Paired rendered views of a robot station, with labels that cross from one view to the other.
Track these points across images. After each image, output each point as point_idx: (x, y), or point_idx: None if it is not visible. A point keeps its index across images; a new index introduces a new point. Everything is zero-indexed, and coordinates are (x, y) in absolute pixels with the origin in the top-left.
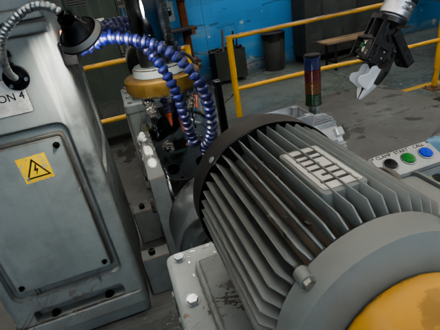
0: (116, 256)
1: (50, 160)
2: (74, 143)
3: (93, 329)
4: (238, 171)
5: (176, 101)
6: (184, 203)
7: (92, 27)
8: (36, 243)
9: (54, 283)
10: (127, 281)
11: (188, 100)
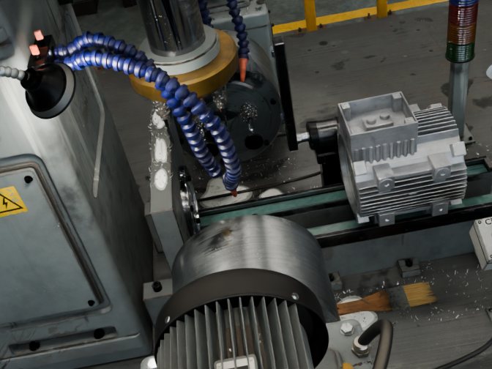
0: (107, 296)
1: (21, 195)
2: (50, 176)
3: (80, 367)
4: (182, 355)
5: (185, 132)
6: (187, 265)
7: (63, 88)
8: (9, 277)
9: (31, 318)
10: (120, 324)
11: (217, 100)
